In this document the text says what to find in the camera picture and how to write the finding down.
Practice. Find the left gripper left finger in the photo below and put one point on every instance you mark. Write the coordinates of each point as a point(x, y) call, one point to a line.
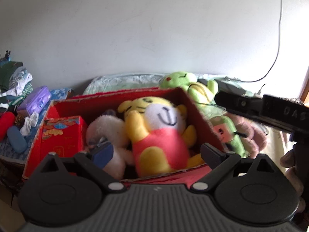
point(91, 165)

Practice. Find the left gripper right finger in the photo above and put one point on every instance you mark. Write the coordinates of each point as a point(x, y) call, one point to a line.
point(220, 163)

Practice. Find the green bean plush toy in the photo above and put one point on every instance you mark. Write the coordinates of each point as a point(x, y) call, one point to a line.
point(225, 130)

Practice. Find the pink bear plush toy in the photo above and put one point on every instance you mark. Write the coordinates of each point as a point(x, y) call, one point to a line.
point(253, 138)

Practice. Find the yellow tiger plush toy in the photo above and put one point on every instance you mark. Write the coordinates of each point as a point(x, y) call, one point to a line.
point(160, 137)

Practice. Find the white plush toy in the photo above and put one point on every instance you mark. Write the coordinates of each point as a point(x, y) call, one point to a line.
point(111, 128)

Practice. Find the small red patterned box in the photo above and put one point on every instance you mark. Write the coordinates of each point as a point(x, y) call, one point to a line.
point(64, 136)

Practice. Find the red cardboard box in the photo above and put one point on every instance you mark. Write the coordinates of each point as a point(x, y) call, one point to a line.
point(91, 106)

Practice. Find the green frog plush toy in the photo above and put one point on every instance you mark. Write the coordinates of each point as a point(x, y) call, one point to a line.
point(202, 94)

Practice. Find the blue glasses case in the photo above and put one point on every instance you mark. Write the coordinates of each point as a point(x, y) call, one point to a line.
point(16, 139)

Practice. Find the pile of folded clothes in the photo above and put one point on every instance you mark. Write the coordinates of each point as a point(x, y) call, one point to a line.
point(15, 82)

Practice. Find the purple toy camera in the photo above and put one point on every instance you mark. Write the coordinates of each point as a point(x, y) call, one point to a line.
point(34, 102)

